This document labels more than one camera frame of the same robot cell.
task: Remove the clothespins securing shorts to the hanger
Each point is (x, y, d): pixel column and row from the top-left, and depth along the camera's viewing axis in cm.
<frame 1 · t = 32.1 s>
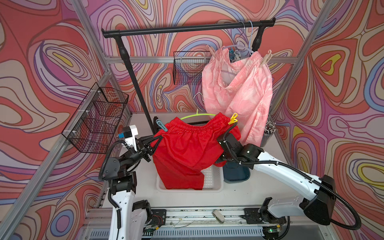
left hand: (163, 140, 58), fingers closed
right hand: (213, 156, 77), fingers open
red shorts: (182, 155, 63), point 31 cm above the table
white perforated plastic basket: (213, 181, 86), on the table
teal plastic tray: (231, 176, 86), point 3 cm above the table

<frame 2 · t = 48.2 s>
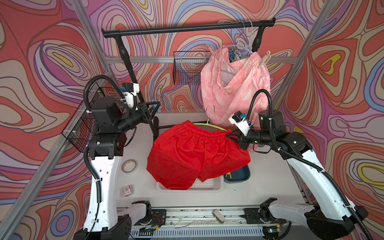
left hand: (160, 104, 57), fingers closed
right hand: (229, 138, 65), fingers closed
roll of tape: (129, 166, 92), on the table
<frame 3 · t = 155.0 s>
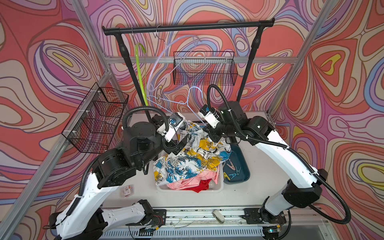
left hand: (179, 125, 54), fingers open
right hand: (206, 132, 66), fingers closed
red shorts: (203, 185, 78), point 8 cm above the table
pink tie-dye shorts: (205, 175, 78), point 11 cm above the table
white printed graphic shorts: (201, 152, 80), point 17 cm above the table
teal grey clothespin: (237, 171, 89), on the table
beige clothespin left: (232, 166, 91), point 3 cm above the table
blue clothespin right: (233, 175, 88), on the table
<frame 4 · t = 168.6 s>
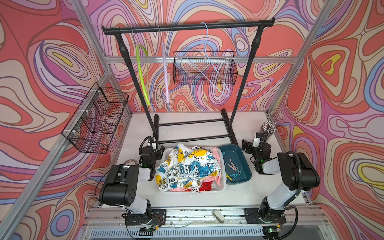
left hand: (157, 146, 94), fingers open
right hand: (250, 143, 97), fingers open
white printed graphic shorts: (186, 168, 78), point 14 cm above the table
